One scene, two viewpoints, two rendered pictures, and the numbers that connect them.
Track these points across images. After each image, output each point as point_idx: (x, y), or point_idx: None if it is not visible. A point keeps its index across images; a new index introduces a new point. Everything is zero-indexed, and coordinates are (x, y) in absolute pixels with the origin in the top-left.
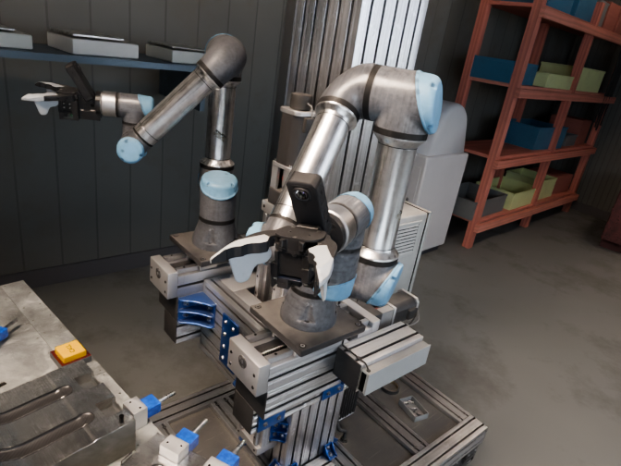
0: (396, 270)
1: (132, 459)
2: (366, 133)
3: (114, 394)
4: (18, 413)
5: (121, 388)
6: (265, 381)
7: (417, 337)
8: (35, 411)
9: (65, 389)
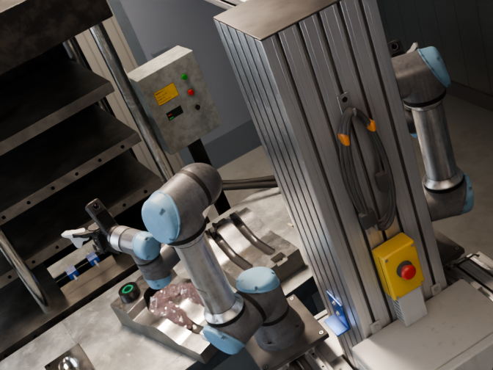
0: (205, 327)
1: None
2: (306, 229)
3: (298, 280)
4: (259, 244)
5: (303, 282)
6: None
7: None
8: (257, 249)
9: (273, 252)
